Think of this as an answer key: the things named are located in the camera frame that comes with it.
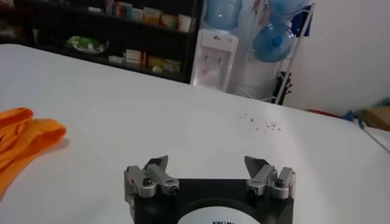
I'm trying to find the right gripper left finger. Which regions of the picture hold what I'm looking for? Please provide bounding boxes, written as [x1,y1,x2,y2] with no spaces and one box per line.
[124,155,180,201]

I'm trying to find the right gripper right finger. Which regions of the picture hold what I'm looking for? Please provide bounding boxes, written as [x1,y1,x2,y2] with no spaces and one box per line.
[244,155,297,200]

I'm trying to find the orange t-shirt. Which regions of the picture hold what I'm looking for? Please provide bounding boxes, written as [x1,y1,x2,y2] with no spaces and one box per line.
[0,107,67,198]

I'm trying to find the white metal jug rack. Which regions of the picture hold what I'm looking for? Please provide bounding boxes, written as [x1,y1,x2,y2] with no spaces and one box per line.
[237,0,316,106]

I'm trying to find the red white flat box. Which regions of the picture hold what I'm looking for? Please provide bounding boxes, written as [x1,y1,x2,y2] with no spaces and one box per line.
[126,49,147,65]

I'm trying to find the white water dispenser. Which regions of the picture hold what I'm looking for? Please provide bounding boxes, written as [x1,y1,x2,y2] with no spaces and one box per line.
[190,29,239,93]

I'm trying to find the closed cardboard box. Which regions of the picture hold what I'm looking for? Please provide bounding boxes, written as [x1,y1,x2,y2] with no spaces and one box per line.
[356,106,390,131]

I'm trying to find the blue plastic water jug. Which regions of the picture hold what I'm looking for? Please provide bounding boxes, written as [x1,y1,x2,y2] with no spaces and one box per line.
[252,21,296,63]
[203,0,244,31]
[268,0,310,18]

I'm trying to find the black shelf unit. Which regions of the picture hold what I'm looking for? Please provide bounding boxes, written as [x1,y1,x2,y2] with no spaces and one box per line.
[0,0,204,85]

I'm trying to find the bowl of green fruit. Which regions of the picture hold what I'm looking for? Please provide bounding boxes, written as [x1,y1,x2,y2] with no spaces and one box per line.
[65,35,110,55]

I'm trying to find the orange white medicine box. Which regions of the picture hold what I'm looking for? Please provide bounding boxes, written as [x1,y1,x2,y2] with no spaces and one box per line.
[143,7,161,25]

